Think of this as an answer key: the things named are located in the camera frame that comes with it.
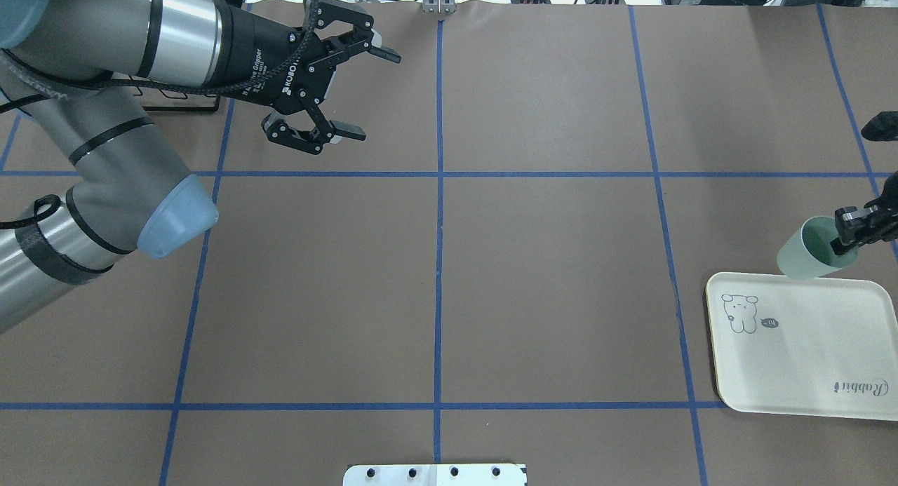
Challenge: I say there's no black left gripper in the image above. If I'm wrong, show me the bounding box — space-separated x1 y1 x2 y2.
210 0 401 156

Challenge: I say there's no pale green plastic cup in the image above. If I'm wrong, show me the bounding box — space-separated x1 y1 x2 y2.
776 215 859 281

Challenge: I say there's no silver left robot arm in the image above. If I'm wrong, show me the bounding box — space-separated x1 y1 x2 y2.
2 0 401 332

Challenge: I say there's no cream rabbit print tray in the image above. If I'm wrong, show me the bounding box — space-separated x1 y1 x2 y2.
705 272 897 421

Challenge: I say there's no black wire cup rack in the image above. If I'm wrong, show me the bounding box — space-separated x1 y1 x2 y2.
131 87 221 113

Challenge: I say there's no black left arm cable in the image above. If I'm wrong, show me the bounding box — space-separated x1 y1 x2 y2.
0 0 323 231

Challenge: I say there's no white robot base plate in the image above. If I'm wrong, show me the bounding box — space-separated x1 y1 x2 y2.
342 463 528 485

